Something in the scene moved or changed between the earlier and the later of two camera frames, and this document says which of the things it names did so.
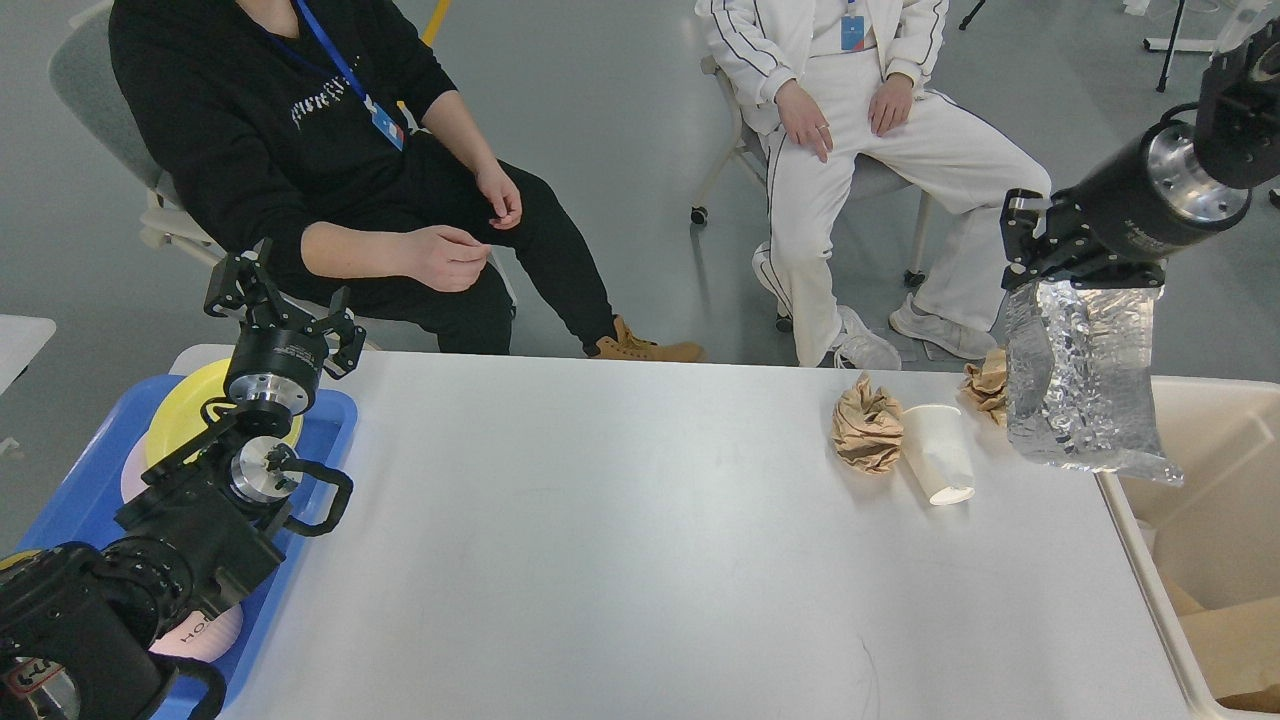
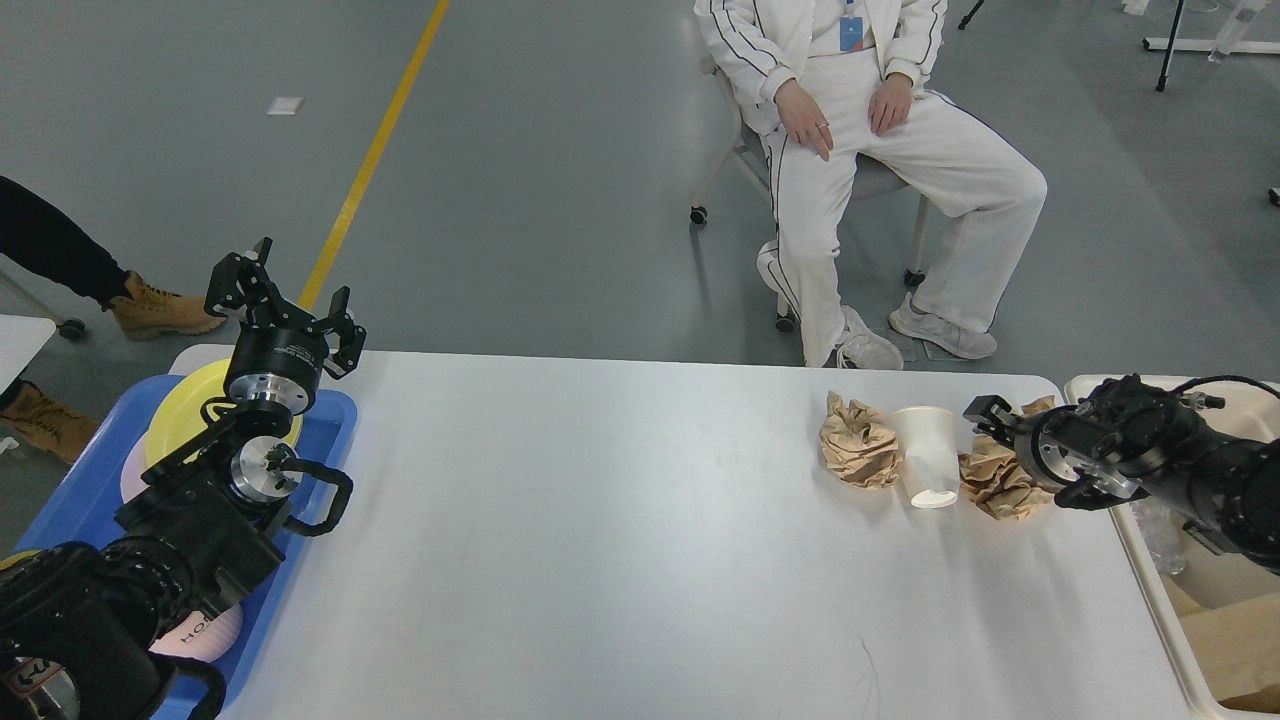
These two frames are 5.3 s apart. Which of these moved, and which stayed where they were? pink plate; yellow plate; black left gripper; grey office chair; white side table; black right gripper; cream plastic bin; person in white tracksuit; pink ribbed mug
Moved: black right gripper; grey office chair
Stayed: pink plate; person in white tracksuit; cream plastic bin; white side table; black left gripper; pink ribbed mug; yellow plate
